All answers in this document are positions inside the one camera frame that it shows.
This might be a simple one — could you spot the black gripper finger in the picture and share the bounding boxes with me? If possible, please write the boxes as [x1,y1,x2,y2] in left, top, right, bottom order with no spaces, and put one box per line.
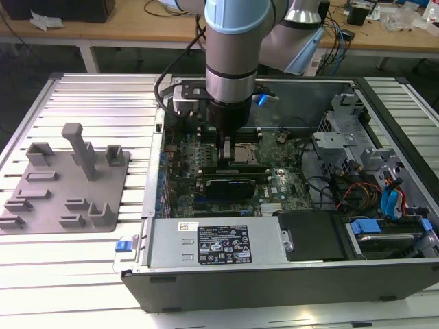
[218,134,235,161]

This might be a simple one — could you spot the black RAM slot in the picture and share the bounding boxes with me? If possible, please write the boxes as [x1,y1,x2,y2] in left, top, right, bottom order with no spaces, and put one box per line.
[199,133,261,144]
[199,125,261,135]

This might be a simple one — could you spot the silver CPU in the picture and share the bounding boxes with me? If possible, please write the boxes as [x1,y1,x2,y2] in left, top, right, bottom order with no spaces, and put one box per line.
[234,145,254,162]

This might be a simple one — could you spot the metal socket cover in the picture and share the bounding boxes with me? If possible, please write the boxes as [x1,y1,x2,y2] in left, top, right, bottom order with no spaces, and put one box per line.
[233,141,262,168]

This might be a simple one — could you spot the black graphics card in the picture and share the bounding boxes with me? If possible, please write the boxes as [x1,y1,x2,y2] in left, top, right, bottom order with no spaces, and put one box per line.
[204,177,257,200]

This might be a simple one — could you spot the green motherboard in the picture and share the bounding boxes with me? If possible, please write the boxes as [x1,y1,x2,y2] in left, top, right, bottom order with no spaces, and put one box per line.
[161,130,315,219]

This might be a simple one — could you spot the silver heat sink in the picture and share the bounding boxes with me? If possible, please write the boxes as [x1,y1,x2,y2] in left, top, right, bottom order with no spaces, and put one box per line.
[259,203,286,217]

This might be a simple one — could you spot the grey power supply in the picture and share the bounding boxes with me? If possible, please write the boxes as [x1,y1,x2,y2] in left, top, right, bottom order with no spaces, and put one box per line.
[146,217,289,271]

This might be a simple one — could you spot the silver drive cage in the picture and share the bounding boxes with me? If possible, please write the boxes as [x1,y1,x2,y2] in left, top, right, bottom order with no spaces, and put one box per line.
[311,91,370,180]

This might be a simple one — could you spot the black plastic bay cover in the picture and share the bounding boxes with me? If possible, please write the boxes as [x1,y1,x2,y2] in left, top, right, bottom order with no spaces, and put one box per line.
[273,210,346,264]

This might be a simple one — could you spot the grey parts rack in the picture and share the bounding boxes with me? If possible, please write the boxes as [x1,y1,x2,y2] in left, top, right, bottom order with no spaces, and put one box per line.
[0,122,133,236]

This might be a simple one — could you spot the wooden desk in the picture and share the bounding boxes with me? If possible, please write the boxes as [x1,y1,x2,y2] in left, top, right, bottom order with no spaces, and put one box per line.
[0,0,439,75]

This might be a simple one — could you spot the black open PC case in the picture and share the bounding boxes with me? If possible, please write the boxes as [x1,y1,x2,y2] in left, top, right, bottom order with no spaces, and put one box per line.
[119,75,439,313]

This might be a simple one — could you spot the hard disk in blue carrier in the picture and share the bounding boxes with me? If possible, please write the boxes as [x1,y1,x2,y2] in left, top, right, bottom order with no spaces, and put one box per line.
[346,218,434,262]

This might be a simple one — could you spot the black device on desk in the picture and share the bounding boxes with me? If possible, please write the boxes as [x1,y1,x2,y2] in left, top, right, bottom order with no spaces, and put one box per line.
[346,3,371,25]

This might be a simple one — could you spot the black box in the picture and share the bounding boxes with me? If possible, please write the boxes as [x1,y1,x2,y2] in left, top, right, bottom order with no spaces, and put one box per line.
[5,0,116,24]

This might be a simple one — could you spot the clear plastic bags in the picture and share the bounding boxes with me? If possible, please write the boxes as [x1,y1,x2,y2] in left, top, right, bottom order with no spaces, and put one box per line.
[383,5,428,34]

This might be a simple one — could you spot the crumpled white paper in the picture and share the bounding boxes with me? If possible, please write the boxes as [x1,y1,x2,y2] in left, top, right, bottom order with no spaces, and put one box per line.
[29,9,65,32]

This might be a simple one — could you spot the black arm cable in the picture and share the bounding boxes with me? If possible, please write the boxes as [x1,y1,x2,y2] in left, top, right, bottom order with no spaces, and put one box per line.
[155,15,207,114]

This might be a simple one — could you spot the red and orange wires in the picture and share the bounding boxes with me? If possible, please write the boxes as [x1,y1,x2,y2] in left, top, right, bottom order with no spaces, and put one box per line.
[335,182,382,210]

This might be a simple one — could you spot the blue wires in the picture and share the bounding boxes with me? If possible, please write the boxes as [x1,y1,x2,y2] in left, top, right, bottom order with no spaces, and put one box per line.
[379,177,404,221]

